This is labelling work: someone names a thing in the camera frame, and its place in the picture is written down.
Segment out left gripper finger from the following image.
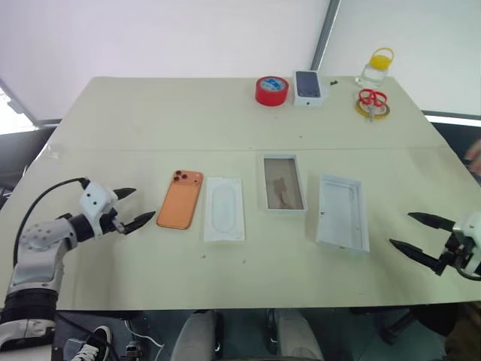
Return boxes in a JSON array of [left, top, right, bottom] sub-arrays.
[[122, 211, 157, 236], [112, 187, 138, 202]]

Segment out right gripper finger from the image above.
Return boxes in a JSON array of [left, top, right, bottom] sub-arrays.
[[407, 211, 456, 231], [389, 238, 441, 272]]

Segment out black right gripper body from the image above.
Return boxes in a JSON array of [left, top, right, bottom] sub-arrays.
[[431, 232, 471, 278]]

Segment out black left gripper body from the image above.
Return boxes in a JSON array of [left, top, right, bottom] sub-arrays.
[[99, 206, 127, 236]]

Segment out orange smartphone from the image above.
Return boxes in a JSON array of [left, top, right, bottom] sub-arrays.
[[156, 169, 204, 229]]

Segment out white phone box lid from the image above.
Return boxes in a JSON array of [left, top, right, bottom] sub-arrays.
[[314, 173, 371, 256]]

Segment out white phone box base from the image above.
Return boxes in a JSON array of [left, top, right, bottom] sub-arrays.
[[258, 153, 309, 217]]

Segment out white boxed phone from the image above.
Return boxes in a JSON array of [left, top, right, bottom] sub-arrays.
[[292, 69, 326, 109]]

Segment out bystander person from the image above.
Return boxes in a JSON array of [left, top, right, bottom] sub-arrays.
[[464, 137, 481, 171]]

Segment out white plastic tray insert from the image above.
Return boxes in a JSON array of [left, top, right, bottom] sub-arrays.
[[204, 176, 247, 244]]

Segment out dark furniture beside table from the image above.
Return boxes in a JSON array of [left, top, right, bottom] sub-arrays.
[[0, 126, 63, 211]]

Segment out yellow tape roll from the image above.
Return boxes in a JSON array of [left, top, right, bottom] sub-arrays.
[[355, 98, 391, 120]]

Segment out black white sneaker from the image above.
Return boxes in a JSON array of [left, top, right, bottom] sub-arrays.
[[65, 325, 113, 361]]

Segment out grey rounded shape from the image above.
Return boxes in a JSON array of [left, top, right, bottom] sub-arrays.
[[276, 308, 324, 361], [171, 310, 223, 361]]

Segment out clear jar yellow lid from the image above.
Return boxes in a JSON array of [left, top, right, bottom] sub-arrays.
[[355, 47, 395, 88]]

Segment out red tape roll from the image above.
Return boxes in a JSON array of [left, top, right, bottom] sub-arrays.
[[255, 75, 289, 108]]

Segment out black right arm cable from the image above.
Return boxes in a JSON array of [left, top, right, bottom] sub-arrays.
[[455, 262, 481, 282]]

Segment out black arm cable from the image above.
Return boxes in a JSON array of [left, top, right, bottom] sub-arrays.
[[12, 177, 90, 272], [455, 262, 481, 282]]

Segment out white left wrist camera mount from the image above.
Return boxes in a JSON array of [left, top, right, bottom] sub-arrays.
[[78, 181, 116, 241]]

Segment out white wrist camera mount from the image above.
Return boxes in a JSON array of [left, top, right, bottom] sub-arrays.
[[78, 181, 116, 241], [452, 211, 481, 275]]

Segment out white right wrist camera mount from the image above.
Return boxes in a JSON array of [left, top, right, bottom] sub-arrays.
[[452, 211, 481, 275]]

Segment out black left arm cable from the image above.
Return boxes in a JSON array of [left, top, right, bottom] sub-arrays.
[[12, 177, 90, 272]]

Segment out white floor cable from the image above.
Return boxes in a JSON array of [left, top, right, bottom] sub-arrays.
[[123, 319, 166, 349]]

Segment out red handled scissors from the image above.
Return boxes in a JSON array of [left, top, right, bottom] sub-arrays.
[[358, 88, 388, 123]]

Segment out grey metal post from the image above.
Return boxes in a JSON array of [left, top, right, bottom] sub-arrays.
[[310, 0, 341, 72]]

